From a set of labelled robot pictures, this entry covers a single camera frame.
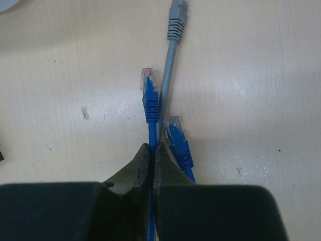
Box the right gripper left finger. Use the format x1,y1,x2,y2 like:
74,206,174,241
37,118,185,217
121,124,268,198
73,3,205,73
1,144,150,240

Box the grey ethernet cable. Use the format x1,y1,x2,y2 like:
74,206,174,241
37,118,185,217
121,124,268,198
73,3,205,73
156,0,189,149

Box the blue ethernet cable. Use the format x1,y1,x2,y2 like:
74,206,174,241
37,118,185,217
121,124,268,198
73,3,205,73
162,115,196,184
139,67,159,241

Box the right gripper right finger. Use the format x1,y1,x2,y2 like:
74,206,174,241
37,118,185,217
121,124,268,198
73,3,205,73
153,144,288,240

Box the black network switch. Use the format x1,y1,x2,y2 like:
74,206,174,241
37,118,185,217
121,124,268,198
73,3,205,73
0,152,5,161

